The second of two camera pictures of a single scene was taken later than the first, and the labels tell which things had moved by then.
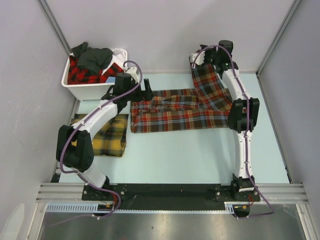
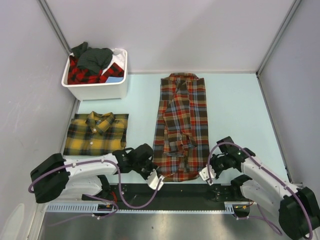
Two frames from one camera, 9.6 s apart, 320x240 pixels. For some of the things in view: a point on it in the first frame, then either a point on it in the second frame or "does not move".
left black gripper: x=144 y=95 → x=152 y=167
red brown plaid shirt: x=205 y=106 → x=181 y=145
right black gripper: x=207 y=51 → x=217 y=173
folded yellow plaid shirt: x=111 y=140 does not move
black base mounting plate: x=169 y=195 does not move
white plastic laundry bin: x=90 y=91 does not move
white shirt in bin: x=118 y=57 does not move
